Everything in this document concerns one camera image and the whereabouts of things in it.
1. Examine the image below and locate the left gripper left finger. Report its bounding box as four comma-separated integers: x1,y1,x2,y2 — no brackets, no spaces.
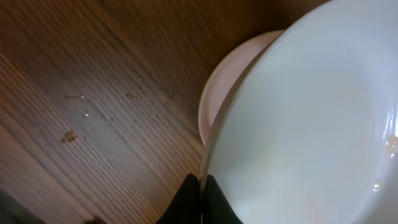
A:
156,174,199,224

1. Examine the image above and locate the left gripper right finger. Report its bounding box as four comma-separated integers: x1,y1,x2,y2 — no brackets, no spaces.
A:
201,175,243,224

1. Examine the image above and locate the light blue rimmed plate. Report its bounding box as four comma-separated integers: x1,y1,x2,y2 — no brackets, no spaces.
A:
202,0,397,223

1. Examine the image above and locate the white plate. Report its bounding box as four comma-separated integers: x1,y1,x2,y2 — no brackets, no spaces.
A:
198,30,283,144

